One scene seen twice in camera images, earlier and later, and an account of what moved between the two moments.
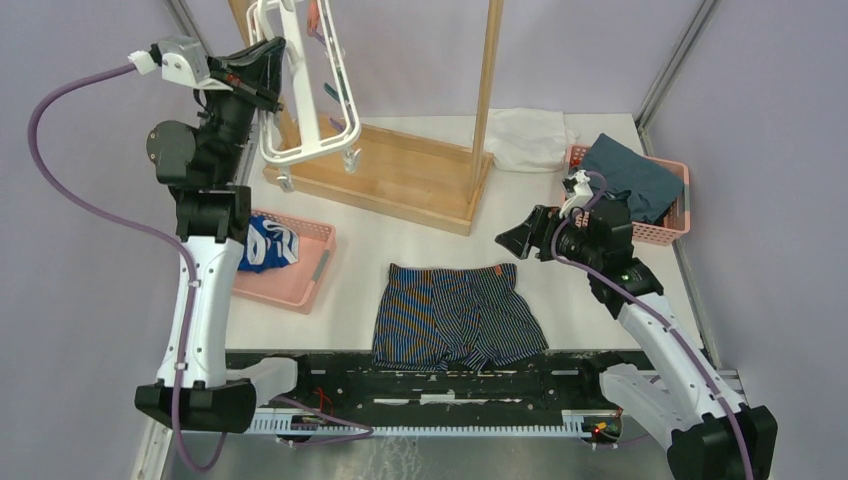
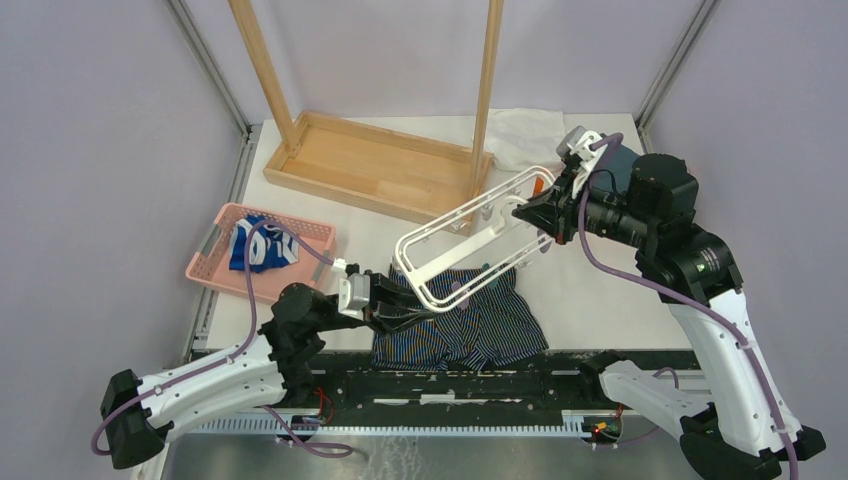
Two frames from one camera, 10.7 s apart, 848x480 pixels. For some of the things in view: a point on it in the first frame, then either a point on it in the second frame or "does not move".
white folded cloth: [536, 141] does not move
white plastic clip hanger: [311, 142] → [418, 285]
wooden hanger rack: [403, 176] does not move
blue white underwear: [268, 245] does not move
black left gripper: [254, 72] → [390, 305]
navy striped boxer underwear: [471, 317] does not move
